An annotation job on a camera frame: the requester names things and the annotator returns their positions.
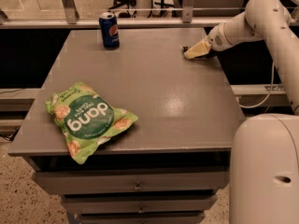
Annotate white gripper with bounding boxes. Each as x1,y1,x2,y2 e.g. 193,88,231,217
184,23,233,60

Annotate black rxbar chocolate bar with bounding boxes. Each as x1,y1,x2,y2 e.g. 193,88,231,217
182,46,217,59

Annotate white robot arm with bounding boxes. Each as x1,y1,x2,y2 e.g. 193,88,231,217
184,0,299,224

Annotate green rice chip bag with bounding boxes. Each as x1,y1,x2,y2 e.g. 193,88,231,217
45,82,138,164

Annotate metal window railing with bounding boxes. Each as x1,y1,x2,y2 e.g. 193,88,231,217
0,0,229,29

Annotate black office chair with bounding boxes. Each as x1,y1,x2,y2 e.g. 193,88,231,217
110,0,136,18

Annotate blue pepsi can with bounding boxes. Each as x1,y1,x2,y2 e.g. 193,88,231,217
99,12,120,49

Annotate grey drawer cabinet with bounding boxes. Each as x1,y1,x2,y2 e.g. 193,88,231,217
9,29,243,224

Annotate middle grey drawer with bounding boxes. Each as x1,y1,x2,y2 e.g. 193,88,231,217
62,193,217,214

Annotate grey drawer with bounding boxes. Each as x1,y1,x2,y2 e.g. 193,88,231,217
32,167,229,195
62,193,217,214
78,212,205,224

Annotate top grey drawer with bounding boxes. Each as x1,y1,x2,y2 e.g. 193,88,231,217
32,167,229,195

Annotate bottom grey drawer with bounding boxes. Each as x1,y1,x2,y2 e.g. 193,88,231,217
78,212,205,224

